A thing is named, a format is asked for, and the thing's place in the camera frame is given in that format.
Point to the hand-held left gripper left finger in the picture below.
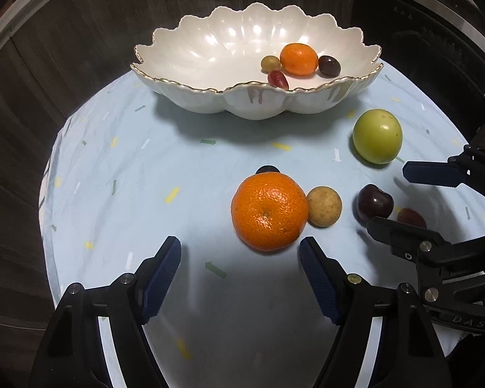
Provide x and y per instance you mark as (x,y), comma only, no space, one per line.
(161,279)

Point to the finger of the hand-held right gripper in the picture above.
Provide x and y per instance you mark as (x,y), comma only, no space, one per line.
(428,173)
(404,238)

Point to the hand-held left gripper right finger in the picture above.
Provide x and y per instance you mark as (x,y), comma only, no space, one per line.
(319,283)

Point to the red grape tomato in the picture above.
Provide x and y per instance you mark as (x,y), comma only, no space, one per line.
(411,216)
(277,79)

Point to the dark cherry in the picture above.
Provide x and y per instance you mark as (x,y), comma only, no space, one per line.
(374,203)

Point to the green apple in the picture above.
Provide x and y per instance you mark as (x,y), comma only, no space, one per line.
(377,136)

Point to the brown longan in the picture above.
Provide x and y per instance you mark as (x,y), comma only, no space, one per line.
(270,63)
(325,206)

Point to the orange mandarin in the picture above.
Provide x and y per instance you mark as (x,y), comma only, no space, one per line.
(270,211)
(299,60)

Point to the dark blueberry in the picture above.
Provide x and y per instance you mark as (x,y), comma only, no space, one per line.
(268,169)

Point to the dark grape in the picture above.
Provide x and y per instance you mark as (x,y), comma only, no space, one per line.
(328,66)

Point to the white scalloped ceramic bowl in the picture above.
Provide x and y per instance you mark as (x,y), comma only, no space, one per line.
(210,48)

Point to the light blue printed cloth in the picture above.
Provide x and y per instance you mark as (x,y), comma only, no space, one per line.
(210,169)

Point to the black built-in dishwasher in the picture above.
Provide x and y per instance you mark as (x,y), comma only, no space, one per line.
(428,28)

